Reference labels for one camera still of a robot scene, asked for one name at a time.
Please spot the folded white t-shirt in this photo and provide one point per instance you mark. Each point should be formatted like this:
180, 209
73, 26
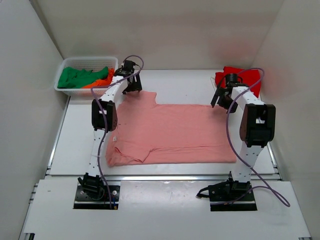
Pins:
213, 82

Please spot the green t-shirt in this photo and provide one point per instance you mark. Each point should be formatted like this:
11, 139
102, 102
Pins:
72, 78

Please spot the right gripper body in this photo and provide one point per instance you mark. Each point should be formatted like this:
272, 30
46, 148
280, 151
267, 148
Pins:
223, 101

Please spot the pink t-shirt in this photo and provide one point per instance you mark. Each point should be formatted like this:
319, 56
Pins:
149, 133

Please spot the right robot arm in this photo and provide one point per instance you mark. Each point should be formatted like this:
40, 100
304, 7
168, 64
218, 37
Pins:
256, 129

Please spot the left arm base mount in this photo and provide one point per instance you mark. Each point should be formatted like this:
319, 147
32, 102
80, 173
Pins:
83, 200

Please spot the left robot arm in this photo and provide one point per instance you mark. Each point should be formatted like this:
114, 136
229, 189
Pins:
104, 119

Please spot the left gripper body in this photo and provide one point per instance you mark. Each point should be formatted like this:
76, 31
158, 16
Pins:
134, 86

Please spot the orange t-shirt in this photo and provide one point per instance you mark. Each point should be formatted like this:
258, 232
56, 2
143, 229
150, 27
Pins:
102, 82

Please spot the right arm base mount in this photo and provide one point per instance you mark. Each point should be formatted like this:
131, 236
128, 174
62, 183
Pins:
229, 196

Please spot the white plastic basket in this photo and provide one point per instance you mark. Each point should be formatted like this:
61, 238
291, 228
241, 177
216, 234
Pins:
95, 63

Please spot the folded red t-shirt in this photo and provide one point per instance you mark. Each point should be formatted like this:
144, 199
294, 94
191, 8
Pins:
249, 77

